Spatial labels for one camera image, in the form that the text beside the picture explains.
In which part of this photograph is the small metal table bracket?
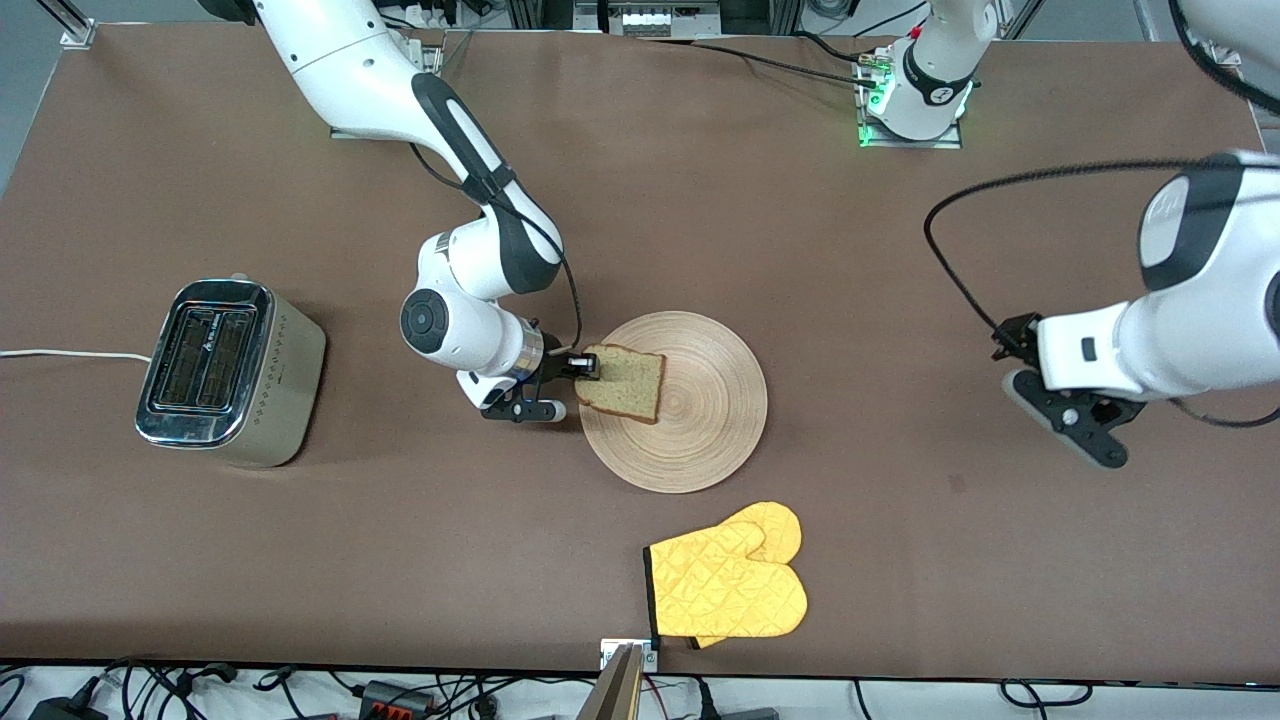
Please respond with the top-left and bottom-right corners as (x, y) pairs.
(600, 638), (660, 672)

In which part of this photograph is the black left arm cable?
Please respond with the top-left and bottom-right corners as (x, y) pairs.
(924, 0), (1280, 431)

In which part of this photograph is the black plug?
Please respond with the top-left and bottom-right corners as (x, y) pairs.
(698, 680), (781, 720)

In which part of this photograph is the silver two-slot toaster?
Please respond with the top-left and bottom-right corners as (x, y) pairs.
(135, 276), (328, 469)

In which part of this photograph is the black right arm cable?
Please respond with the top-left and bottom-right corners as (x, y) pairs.
(408, 143), (585, 353)

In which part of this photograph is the black power adapter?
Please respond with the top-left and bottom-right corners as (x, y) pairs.
(28, 695), (109, 720)

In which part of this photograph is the white electrical box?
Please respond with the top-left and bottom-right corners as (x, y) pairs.
(604, 0), (723, 38)

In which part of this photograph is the long black table cable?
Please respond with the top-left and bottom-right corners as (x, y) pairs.
(640, 38), (883, 88)

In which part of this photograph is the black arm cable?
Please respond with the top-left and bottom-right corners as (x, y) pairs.
(408, 143), (585, 353)
(924, 0), (1280, 431)

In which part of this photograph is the black connector with orange tabs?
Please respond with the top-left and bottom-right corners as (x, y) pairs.
(360, 680), (437, 717)

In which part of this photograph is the short black table cable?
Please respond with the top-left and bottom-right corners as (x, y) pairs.
(793, 30), (873, 67)

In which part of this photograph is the aluminium profile bar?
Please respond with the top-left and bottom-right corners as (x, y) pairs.
(578, 642), (646, 720)

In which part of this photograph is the black looped floor cable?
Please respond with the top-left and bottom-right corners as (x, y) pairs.
(1000, 680), (1093, 708)

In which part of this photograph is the yellow quilted oven mitt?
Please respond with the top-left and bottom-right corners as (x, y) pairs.
(690, 501), (803, 651)
(643, 518), (809, 641)

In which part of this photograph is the brown bread slice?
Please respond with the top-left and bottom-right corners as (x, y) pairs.
(575, 344), (667, 425)

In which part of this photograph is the white toaster power cord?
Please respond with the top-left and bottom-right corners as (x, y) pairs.
(0, 348), (153, 364)

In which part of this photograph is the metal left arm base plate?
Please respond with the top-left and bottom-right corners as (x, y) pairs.
(857, 50), (967, 151)

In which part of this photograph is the round wooden plate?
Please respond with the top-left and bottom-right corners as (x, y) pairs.
(579, 311), (769, 495)

